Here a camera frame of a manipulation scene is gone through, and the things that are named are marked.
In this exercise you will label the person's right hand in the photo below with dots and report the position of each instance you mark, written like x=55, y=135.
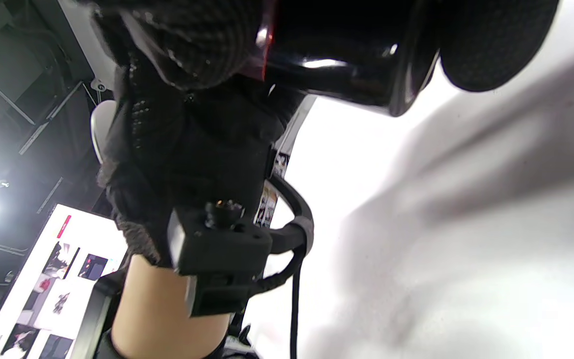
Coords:
x=496, y=40

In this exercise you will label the person's left hand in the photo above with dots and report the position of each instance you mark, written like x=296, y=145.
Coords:
x=207, y=149

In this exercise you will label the clear plastic soy sauce bottle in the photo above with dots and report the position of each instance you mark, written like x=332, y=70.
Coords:
x=347, y=50

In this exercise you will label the monitor with white screen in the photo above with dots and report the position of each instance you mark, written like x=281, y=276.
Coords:
x=38, y=259

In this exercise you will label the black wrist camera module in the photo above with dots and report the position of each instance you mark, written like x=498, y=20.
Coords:
x=217, y=249

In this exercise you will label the person's left forearm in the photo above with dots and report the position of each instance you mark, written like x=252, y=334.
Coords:
x=157, y=309

